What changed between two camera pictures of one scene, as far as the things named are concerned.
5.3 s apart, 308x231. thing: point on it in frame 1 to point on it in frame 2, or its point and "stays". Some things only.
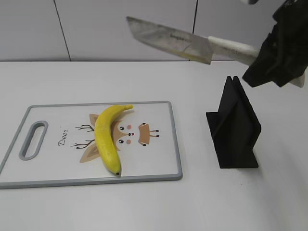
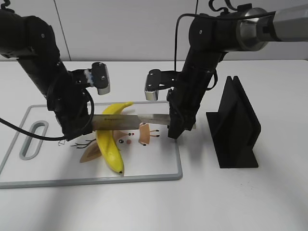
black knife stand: [235, 129] stays
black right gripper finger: [285, 75] to [190, 123]
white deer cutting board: [146, 140] stays
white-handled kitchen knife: [195, 46] to [125, 122]
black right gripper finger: [263, 70] to [177, 125]
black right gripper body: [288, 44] to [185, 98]
